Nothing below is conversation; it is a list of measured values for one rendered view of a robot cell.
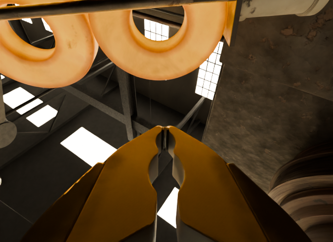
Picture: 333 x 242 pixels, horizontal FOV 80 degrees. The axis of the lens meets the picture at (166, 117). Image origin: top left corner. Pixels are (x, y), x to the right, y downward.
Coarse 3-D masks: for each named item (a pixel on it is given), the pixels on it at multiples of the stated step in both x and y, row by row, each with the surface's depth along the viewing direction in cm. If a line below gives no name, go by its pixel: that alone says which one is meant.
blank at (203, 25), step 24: (96, 24) 22; (120, 24) 22; (192, 24) 22; (216, 24) 22; (120, 48) 24; (144, 48) 24; (168, 48) 25; (192, 48) 24; (144, 72) 27; (168, 72) 27
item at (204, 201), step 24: (168, 144) 12; (192, 144) 11; (192, 168) 9; (216, 168) 9; (192, 192) 8; (216, 192) 8; (240, 192) 8; (192, 216) 7; (216, 216) 7; (240, 216) 7; (192, 240) 7; (216, 240) 6; (240, 240) 6; (264, 240) 6
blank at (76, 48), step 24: (0, 0) 20; (24, 0) 20; (48, 0) 20; (0, 24) 23; (48, 24) 22; (72, 24) 22; (0, 48) 24; (24, 48) 26; (72, 48) 24; (96, 48) 26; (0, 72) 26; (24, 72) 26; (48, 72) 26; (72, 72) 27
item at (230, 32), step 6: (240, 0) 19; (228, 6) 22; (234, 6) 20; (240, 6) 19; (228, 12) 22; (234, 12) 20; (228, 18) 22; (234, 18) 20; (228, 24) 22; (234, 24) 20; (228, 30) 22; (234, 30) 21; (228, 36) 22; (234, 36) 21; (228, 42) 22; (234, 42) 22
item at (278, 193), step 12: (288, 168) 52; (300, 168) 47; (312, 168) 44; (324, 168) 42; (276, 180) 56; (288, 180) 46; (300, 180) 44; (312, 180) 42; (324, 180) 40; (276, 192) 50; (288, 192) 48
